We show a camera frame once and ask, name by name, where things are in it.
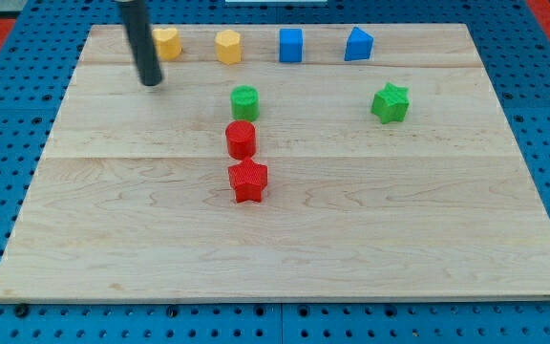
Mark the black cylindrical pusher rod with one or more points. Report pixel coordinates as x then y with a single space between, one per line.
136 21

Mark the blue cube block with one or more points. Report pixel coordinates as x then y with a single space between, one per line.
291 44

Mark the yellow hexagon block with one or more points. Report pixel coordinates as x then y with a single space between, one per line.
228 44

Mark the green cylinder block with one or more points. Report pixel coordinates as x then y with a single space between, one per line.
245 103

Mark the red cylinder block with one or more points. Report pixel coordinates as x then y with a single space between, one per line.
241 139

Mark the red star block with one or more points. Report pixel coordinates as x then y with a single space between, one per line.
248 179

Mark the blue triangular prism block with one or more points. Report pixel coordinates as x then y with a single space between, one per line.
359 45

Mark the green star block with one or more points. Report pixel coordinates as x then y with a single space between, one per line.
391 103

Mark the light wooden board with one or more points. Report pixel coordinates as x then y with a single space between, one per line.
131 203

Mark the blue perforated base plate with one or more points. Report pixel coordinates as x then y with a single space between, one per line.
36 64

